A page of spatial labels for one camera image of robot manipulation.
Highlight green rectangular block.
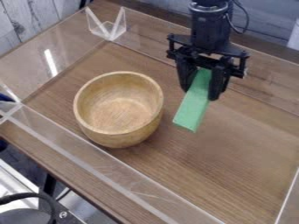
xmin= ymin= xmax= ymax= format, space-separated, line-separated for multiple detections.
xmin=173 ymin=69 xmax=211 ymax=133

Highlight clear acrylic corner bracket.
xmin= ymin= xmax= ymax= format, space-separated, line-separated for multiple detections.
xmin=86 ymin=7 xmax=127 ymax=41

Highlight brown wooden bowl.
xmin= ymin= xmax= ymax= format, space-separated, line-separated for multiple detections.
xmin=73 ymin=71 xmax=165 ymax=148

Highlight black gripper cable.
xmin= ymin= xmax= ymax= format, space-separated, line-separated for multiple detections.
xmin=226 ymin=0 xmax=250 ymax=34

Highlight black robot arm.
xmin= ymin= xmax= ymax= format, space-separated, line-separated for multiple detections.
xmin=167 ymin=0 xmax=250 ymax=101

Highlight black metal table frame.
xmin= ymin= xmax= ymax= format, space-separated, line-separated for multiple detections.
xmin=41 ymin=174 xmax=87 ymax=224

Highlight clear acrylic tray walls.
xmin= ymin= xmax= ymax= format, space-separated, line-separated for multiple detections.
xmin=0 ymin=1 xmax=299 ymax=224

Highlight black cable loop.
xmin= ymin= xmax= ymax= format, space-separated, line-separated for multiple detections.
xmin=0 ymin=192 xmax=58 ymax=224

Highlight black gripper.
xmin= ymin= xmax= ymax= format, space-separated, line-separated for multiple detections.
xmin=167 ymin=3 xmax=249 ymax=101

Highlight blue object at edge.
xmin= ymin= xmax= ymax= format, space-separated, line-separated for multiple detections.
xmin=0 ymin=93 xmax=15 ymax=102

